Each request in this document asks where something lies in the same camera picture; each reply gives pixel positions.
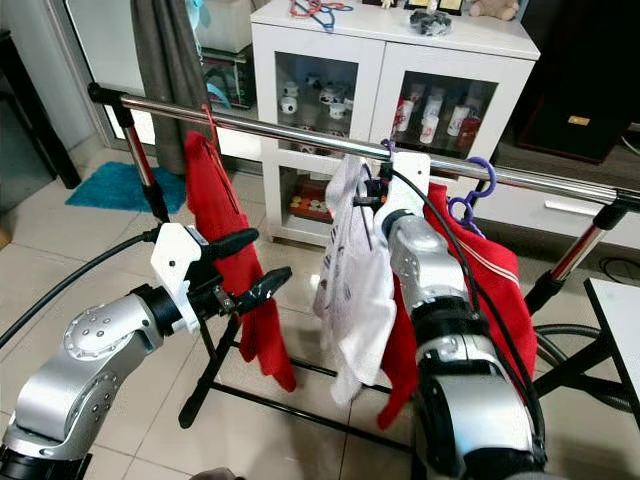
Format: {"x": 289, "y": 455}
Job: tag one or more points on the red patterned box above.
{"x": 315, "y": 205}

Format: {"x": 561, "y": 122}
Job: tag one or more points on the white t-shirt with colourful print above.
{"x": 360, "y": 320}

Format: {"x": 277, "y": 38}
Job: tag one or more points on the plain red shirt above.
{"x": 220, "y": 200}

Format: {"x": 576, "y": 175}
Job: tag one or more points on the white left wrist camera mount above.
{"x": 175, "y": 265}

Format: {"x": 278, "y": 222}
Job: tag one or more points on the purple plastic hanger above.
{"x": 493, "y": 180}

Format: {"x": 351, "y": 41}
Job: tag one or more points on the white glass-door cabinet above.
{"x": 378, "y": 80}

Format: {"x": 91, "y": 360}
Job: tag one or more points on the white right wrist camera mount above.
{"x": 410, "y": 175}

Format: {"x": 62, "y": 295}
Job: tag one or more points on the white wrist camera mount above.
{"x": 410, "y": 175}
{"x": 175, "y": 265}

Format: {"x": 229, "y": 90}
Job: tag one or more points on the white low drawer unit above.
{"x": 560, "y": 215}

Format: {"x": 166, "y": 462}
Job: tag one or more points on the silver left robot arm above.
{"x": 90, "y": 370}

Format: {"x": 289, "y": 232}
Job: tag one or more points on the grey decorative bowl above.
{"x": 430, "y": 22}

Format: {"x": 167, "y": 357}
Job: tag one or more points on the black desk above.
{"x": 50, "y": 140}

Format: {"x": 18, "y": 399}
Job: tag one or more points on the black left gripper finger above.
{"x": 262, "y": 288}
{"x": 232, "y": 242}

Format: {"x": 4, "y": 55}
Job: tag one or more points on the red shirt with white stripes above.
{"x": 500, "y": 300}

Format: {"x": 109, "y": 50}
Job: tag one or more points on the beige plush toy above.
{"x": 495, "y": 8}

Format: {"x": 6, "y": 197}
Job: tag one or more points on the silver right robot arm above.
{"x": 420, "y": 260}

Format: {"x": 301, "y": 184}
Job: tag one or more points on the steel clothes rack black frame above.
{"x": 260, "y": 127}

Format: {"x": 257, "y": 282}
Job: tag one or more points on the glass balcony door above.
{"x": 100, "y": 60}

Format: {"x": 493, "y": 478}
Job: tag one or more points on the grey curtain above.
{"x": 170, "y": 60}

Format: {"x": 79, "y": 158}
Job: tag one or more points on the grey robot foot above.
{"x": 218, "y": 474}

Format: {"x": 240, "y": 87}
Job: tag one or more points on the teal floor mat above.
{"x": 115, "y": 188}

